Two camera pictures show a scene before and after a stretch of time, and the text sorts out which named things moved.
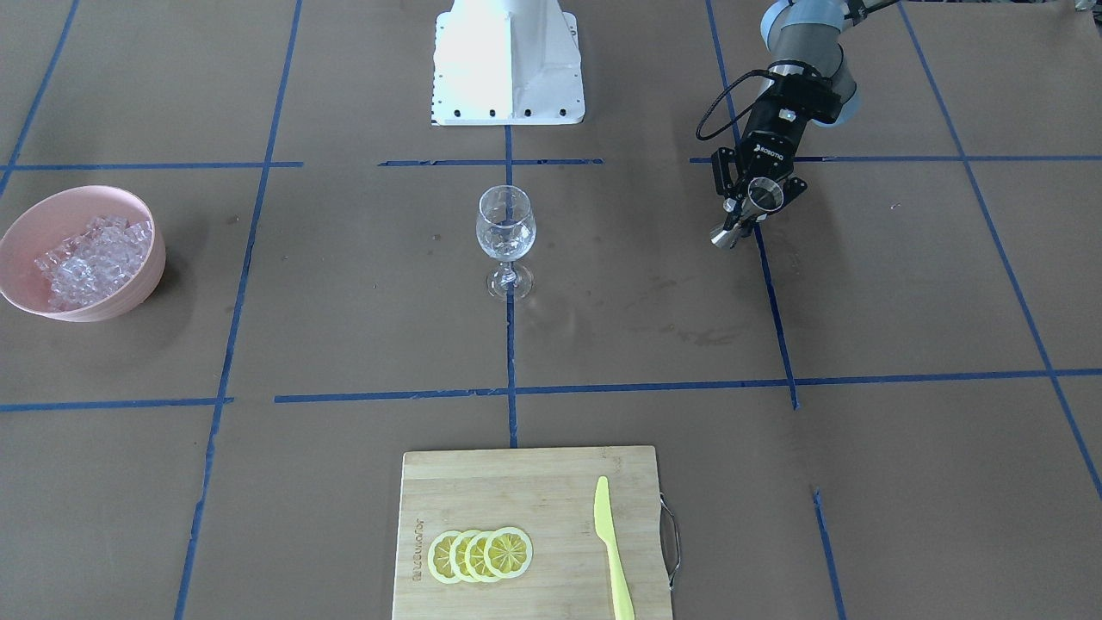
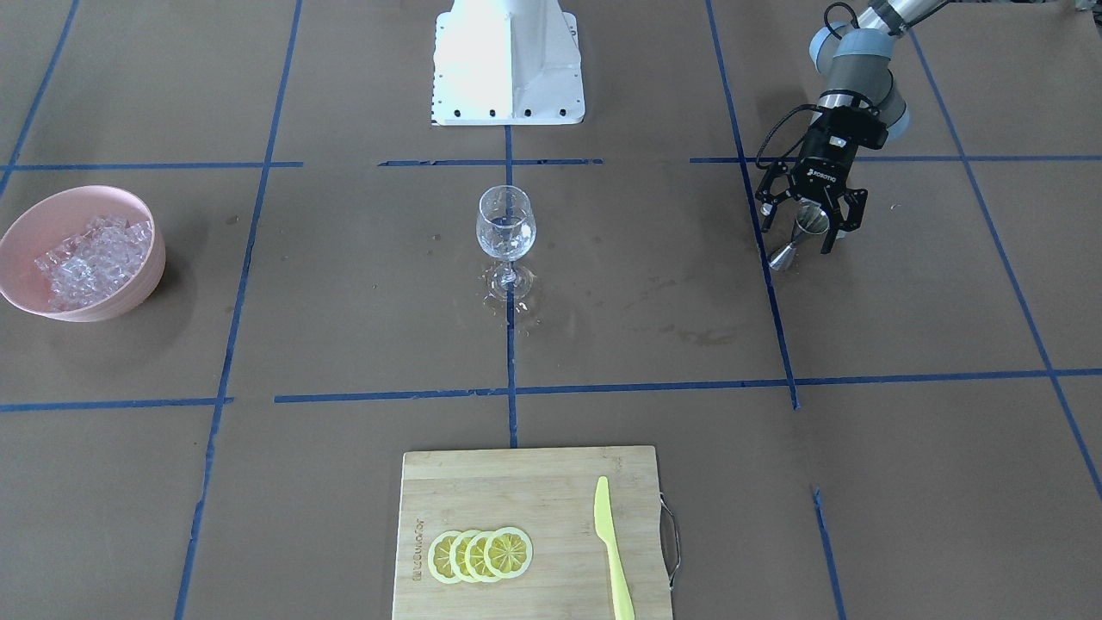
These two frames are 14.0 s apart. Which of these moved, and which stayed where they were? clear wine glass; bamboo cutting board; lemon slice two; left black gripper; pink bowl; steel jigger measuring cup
Moved: steel jigger measuring cup; left black gripper
Stayed: lemon slice two; bamboo cutting board; pink bowl; clear wine glass
